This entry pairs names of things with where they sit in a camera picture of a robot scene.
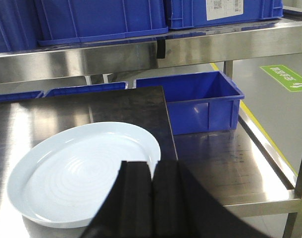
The blue bin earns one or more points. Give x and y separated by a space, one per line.
87 89
198 102
21 96

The light blue plate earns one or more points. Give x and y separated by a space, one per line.
64 180

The large blue crate centre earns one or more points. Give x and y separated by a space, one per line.
80 21

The black tape strip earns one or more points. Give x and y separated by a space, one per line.
161 48

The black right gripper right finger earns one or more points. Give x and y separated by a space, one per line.
183 209

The blue bin lower right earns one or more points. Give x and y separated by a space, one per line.
198 102

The large blue crate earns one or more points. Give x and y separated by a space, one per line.
19 25
80 21

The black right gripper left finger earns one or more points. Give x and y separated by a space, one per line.
127 210

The blue bin lower left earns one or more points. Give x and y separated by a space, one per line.
21 96

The blue bin lower middle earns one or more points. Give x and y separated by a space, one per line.
87 89

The large blue crate left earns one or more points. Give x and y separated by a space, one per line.
19 25

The white paper label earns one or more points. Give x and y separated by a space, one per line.
217 9

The blue crate with label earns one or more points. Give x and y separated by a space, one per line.
185 14

